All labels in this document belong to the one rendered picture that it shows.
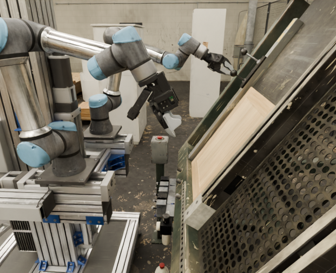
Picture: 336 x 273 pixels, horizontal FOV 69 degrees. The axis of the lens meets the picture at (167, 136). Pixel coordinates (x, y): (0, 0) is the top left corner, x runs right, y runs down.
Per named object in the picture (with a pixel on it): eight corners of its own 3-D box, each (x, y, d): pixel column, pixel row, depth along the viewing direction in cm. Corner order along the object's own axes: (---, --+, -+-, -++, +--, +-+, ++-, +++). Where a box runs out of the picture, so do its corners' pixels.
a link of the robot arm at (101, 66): (110, 78, 87) (135, 65, 82) (93, 84, 77) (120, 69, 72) (99, 57, 85) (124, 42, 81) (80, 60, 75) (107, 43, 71)
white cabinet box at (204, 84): (189, 109, 577) (192, 11, 498) (213, 109, 574) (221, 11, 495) (189, 117, 521) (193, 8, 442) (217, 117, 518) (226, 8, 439)
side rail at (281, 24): (199, 146, 184) (186, 139, 183) (307, 7, 145) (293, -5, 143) (199, 150, 179) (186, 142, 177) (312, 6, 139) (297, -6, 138)
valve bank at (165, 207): (157, 195, 174) (156, 166, 165) (177, 196, 173) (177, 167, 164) (146, 254, 128) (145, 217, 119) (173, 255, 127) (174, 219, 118)
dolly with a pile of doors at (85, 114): (85, 115, 534) (83, 101, 522) (108, 115, 532) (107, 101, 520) (73, 124, 478) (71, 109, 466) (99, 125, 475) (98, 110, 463)
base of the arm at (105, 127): (86, 134, 156) (84, 119, 152) (93, 126, 170) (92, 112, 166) (109, 135, 155) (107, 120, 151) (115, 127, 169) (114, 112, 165)
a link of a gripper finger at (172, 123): (187, 134, 79) (174, 109, 76) (171, 142, 81) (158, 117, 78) (187, 131, 82) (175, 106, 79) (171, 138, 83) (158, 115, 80)
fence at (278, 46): (193, 158, 160) (188, 155, 160) (299, 23, 126) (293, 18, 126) (193, 161, 156) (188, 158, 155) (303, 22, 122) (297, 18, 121)
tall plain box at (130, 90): (117, 125, 474) (109, 26, 406) (147, 126, 471) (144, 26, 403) (103, 144, 391) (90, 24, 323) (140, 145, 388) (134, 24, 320)
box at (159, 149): (153, 156, 190) (152, 135, 184) (168, 157, 190) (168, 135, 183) (151, 164, 179) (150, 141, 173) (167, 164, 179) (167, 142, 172)
